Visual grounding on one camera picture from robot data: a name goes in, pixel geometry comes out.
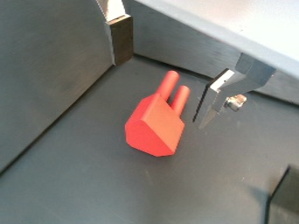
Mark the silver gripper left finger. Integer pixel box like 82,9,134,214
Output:
96,0,134,66

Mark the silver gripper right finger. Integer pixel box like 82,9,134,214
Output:
192,53,276,129

